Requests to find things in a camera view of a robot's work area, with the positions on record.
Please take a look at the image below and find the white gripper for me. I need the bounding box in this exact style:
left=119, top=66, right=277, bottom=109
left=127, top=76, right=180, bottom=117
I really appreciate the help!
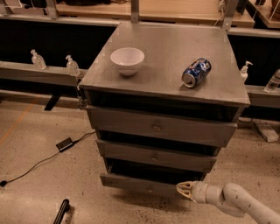
left=176, top=181, right=223, bottom=205

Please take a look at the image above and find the grey drawer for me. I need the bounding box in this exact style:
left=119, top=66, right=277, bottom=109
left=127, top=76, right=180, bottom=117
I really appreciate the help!
left=87, top=106, right=237, bottom=147
left=100, top=158, right=205, bottom=198
left=96, top=140, right=216, bottom=172

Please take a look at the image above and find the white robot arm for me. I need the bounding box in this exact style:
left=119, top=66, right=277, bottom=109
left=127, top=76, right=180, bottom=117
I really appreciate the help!
left=176, top=181, right=280, bottom=224

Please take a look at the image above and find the grey wooden drawer cabinet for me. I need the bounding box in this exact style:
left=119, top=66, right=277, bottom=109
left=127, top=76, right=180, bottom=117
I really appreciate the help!
left=78, top=22, right=251, bottom=182

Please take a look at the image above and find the grey block on floor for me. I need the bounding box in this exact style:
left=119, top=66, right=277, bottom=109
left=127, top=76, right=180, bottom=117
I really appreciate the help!
left=255, top=122, right=279, bottom=143

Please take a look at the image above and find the crushed blue soda can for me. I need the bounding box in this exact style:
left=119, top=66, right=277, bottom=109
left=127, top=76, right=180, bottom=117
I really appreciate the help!
left=181, top=58, right=212, bottom=88

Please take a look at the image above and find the white pump bottle right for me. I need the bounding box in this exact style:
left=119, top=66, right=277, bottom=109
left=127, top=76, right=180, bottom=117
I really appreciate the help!
left=240, top=61, right=253, bottom=82

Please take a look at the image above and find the black power adapter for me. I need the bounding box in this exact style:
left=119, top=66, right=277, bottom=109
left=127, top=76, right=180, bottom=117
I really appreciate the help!
left=56, top=137, right=74, bottom=152

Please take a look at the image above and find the clear plastic water bottle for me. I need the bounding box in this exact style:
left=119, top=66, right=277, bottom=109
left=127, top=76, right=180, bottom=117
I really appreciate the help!
left=264, top=69, right=280, bottom=93

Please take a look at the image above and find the white ceramic bowl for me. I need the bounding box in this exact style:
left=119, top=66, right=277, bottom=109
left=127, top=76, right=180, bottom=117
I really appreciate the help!
left=110, top=47, right=145, bottom=76

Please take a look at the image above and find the clear pump bottle near cabinet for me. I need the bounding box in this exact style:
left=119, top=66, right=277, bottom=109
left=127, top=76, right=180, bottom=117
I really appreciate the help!
left=66, top=55, right=81, bottom=76

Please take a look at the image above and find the wooden workbench top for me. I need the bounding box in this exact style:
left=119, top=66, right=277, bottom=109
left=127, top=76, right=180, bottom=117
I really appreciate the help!
left=56, top=0, right=222, bottom=25

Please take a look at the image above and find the clear pump bottle far left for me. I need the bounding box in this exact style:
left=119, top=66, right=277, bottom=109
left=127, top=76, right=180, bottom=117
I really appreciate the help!
left=31, top=49, right=46, bottom=70

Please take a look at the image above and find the black cylindrical handle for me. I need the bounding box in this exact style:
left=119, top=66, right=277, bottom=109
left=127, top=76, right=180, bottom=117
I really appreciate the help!
left=53, top=199, right=70, bottom=224

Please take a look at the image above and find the black power cable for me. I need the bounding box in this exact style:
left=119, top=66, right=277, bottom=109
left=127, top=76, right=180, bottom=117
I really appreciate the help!
left=0, top=130, right=97, bottom=188

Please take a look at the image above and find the grey metal shelf rail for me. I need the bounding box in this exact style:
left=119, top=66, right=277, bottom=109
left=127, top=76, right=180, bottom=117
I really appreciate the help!
left=0, top=61, right=76, bottom=86

